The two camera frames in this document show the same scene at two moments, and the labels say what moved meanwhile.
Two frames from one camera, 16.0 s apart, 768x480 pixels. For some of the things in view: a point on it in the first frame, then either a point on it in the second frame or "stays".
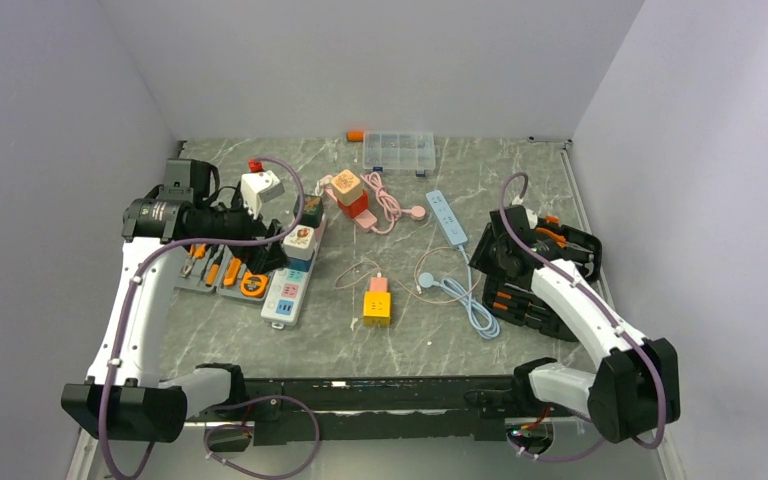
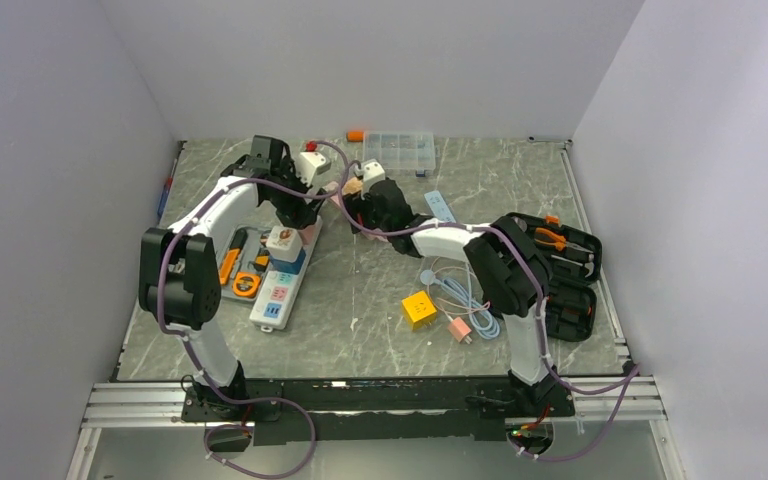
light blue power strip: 447,216 stays
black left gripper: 266,256 -> 297,212
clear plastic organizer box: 399,150 stays
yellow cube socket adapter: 376,309 -> 418,311
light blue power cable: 483,322 stays
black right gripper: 480,257 -> 355,206
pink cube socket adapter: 379,284 -> 460,330
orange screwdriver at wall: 355,136 stays
